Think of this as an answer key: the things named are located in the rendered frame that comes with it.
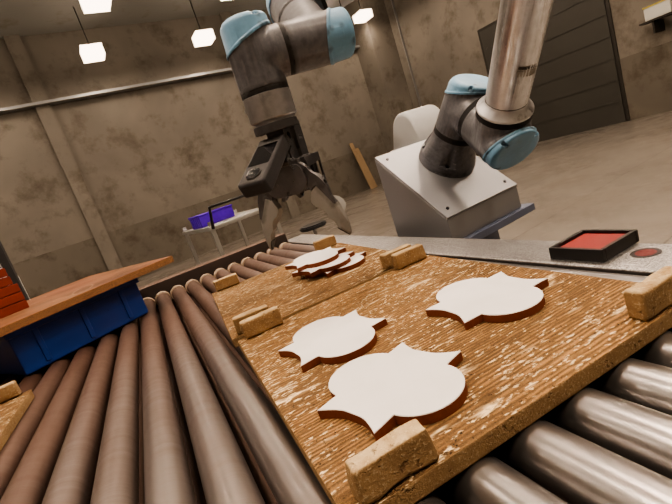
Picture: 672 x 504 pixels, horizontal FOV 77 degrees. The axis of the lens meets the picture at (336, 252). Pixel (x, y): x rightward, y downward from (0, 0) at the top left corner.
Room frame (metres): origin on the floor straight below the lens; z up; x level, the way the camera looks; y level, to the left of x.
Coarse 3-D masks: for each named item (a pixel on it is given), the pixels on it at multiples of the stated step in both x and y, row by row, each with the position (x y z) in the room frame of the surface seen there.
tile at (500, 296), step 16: (448, 288) 0.50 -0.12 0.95; (464, 288) 0.48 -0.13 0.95; (480, 288) 0.47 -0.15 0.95; (496, 288) 0.45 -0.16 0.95; (512, 288) 0.44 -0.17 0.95; (528, 288) 0.42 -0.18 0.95; (448, 304) 0.45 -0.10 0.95; (464, 304) 0.44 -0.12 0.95; (480, 304) 0.42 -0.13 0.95; (496, 304) 0.41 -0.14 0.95; (512, 304) 0.40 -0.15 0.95; (528, 304) 0.39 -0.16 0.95; (544, 304) 0.39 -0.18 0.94; (464, 320) 0.40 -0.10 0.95; (480, 320) 0.40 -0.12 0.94; (496, 320) 0.39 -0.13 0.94; (512, 320) 0.38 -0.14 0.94
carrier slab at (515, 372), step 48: (384, 288) 0.61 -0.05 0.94; (432, 288) 0.54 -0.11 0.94; (576, 288) 0.41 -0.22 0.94; (624, 288) 0.37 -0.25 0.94; (288, 336) 0.55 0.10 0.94; (384, 336) 0.45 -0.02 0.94; (432, 336) 0.41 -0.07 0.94; (480, 336) 0.38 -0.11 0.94; (528, 336) 0.35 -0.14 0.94; (576, 336) 0.32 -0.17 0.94; (624, 336) 0.30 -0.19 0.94; (288, 384) 0.41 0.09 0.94; (480, 384) 0.30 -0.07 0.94; (528, 384) 0.28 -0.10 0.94; (576, 384) 0.28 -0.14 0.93; (336, 432) 0.30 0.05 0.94; (432, 432) 0.27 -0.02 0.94; (480, 432) 0.25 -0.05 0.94; (336, 480) 0.25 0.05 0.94; (432, 480) 0.23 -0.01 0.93
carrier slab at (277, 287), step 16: (368, 256) 0.84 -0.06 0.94; (272, 272) 1.01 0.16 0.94; (288, 272) 0.95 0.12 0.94; (352, 272) 0.76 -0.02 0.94; (368, 272) 0.73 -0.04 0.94; (384, 272) 0.70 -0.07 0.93; (240, 288) 0.95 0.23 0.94; (256, 288) 0.90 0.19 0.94; (272, 288) 0.85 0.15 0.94; (288, 288) 0.80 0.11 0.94; (304, 288) 0.76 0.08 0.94; (320, 288) 0.73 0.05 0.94; (336, 288) 0.69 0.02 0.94; (352, 288) 0.68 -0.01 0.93; (224, 304) 0.85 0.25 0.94; (240, 304) 0.80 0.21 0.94; (256, 304) 0.77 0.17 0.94; (272, 304) 0.73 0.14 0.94; (288, 304) 0.70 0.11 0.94; (304, 304) 0.67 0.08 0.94; (224, 320) 0.73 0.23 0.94; (240, 336) 0.62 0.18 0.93
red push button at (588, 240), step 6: (588, 234) 0.57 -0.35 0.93; (594, 234) 0.56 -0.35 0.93; (600, 234) 0.55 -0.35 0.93; (606, 234) 0.55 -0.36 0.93; (612, 234) 0.54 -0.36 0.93; (618, 234) 0.53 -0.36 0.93; (576, 240) 0.56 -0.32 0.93; (582, 240) 0.55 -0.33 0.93; (588, 240) 0.55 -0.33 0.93; (594, 240) 0.54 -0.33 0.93; (600, 240) 0.53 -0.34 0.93; (606, 240) 0.52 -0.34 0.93; (612, 240) 0.52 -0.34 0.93; (564, 246) 0.55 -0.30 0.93; (570, 246) 0.55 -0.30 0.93; (576, 246) 0.54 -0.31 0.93; (582, 246) 0.53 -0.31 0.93; (588, 246) 0.52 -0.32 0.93; (594, 246) 0.52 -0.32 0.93; (600, 246) 0.51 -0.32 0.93
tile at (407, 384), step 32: (416, 352) 0.37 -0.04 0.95; (448, 352) 0.35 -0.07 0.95; (352, 384) 0.35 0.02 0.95; (384, 384) 0.33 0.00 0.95; (416, 384) 0.32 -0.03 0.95; (448, 384) 0.30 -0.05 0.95; (320, 416) 0.33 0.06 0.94; (352, 416) 0.31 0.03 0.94; (384, 416) 0.29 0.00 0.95; (416, 416) 0.28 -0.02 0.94
